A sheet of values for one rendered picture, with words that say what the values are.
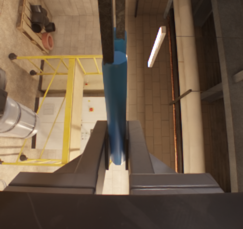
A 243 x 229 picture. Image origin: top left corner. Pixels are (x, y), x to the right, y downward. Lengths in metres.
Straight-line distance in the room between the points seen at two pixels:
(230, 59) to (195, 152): 1.72
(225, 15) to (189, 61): 1.08
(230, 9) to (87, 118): 3.59
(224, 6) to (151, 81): 2.20
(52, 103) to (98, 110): 1.09
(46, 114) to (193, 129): 3.12
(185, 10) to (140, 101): 2.22
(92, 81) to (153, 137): 2.04
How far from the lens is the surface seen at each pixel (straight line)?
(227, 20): 3.88
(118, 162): 0.16
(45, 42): 4.60
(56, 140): 4.08
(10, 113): 0.44
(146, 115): 4.33
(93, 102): 3.93
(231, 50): 3.59
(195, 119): 3.17
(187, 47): 3.57
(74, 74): 3.10
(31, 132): 0.54
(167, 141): 4.40
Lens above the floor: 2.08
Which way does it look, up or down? level
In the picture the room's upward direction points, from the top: 90 degrees clockwise
